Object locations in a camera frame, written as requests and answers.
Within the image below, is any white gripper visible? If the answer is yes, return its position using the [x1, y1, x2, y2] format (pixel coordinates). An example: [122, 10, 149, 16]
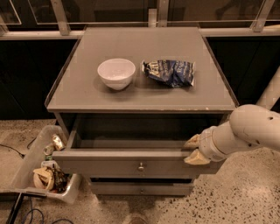
[184, 122, 236, 165]

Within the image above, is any grey top drawer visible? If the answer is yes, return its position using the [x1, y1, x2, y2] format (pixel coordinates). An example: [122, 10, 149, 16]
[54, 114, 222, 179]

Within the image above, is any grey drawer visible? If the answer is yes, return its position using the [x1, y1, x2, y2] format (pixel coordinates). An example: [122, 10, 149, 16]
[91, 182, 193, 196]
[54, 114, 222, 179]

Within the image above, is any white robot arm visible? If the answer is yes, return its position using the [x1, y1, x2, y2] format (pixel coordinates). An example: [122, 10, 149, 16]
[184, 67, 280, 165]

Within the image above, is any grey drawer cabinet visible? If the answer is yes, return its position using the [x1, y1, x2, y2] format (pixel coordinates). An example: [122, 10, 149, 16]
[45, 27, 238, 186]

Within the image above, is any grey bottom drawer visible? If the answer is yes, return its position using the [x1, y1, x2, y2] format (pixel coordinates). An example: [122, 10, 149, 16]
[91, 182, 193, 196]

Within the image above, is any blue crumpled chip bag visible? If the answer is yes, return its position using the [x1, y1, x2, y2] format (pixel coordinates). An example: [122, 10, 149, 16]
[142, 59, 195, 88]

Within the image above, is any white ceramic bowl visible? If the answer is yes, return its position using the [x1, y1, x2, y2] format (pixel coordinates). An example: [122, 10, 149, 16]
[97, 59, 136, 90]

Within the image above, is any crushed can in bin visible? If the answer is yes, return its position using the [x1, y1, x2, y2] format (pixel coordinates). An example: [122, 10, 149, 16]
[52, 134, 65, 151]

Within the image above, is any beige crumpled wrapper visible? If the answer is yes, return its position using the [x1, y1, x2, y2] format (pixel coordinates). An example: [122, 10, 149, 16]
[33, 167, 54, 190]

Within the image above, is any clear plastic bin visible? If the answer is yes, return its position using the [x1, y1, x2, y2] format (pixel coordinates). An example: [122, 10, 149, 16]
[9, 125, 81, 204]

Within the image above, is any black bar on floor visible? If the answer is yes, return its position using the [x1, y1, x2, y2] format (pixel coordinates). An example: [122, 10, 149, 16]
[6, 193, 24, 224]

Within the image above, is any metal window frame rail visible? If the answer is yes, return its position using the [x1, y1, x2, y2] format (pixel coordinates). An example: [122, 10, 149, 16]
[0, 0, 280, 40]

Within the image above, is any black floor cable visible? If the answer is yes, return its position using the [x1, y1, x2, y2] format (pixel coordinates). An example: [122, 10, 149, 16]
[0, 136, 38, 159]

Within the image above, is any blue floor cable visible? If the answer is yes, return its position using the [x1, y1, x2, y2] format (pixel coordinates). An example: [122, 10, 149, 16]
[21, 195, 75, 224]

